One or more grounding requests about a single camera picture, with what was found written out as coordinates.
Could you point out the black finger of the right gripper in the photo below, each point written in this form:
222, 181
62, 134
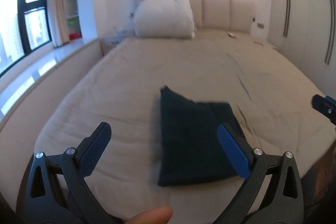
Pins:
326, 106

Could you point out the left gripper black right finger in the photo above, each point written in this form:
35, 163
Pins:
283, 200

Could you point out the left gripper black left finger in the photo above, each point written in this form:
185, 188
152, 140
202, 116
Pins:
53, 189

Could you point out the dark teal knit sweater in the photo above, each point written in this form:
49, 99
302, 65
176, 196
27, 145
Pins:
192, 153

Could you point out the person's left hand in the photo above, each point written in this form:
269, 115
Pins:
160, 215

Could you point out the beige bed sheet mattress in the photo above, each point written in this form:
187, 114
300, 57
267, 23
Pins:
269, 96

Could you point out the small white remote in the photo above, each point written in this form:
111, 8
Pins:
232, 35

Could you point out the beige padded headboard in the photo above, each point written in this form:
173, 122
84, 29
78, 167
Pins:
230, 15

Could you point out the red box on shelf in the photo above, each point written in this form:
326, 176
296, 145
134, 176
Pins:
74, 35

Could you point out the black framed window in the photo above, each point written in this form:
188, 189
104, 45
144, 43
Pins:
24, 29

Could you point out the white pillow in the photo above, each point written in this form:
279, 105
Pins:
164, 19

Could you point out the wall power socket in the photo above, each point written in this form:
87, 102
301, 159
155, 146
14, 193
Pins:
260, 25

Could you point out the white wardrobe with black handles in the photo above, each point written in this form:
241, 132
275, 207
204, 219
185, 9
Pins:
304, 32

